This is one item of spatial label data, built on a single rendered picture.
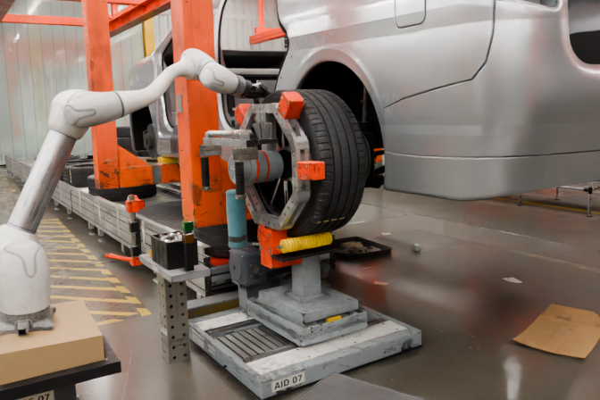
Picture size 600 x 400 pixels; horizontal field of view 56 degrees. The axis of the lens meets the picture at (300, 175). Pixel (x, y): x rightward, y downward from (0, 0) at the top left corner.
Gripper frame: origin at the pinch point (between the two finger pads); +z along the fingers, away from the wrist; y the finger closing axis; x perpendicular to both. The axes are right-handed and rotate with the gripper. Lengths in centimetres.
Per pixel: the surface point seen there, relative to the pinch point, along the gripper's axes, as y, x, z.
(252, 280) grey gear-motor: -48, -76, 14
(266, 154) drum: -0.3, -31.9, -14.1
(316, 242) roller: -1, -72, 5
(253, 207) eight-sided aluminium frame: -24, -47, -2
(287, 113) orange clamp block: 19.9, -23.4, -21.6
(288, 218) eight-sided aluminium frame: 0, -61, -12
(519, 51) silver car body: 107, -42, -14
